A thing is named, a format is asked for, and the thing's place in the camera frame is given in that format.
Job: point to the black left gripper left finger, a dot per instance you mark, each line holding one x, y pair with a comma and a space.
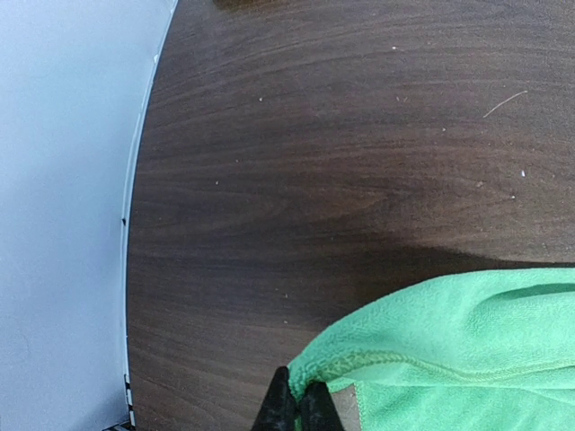
278, 408

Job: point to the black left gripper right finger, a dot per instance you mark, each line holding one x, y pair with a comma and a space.
317, 409

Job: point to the green microfiber towel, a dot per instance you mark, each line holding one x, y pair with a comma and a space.
487, 350

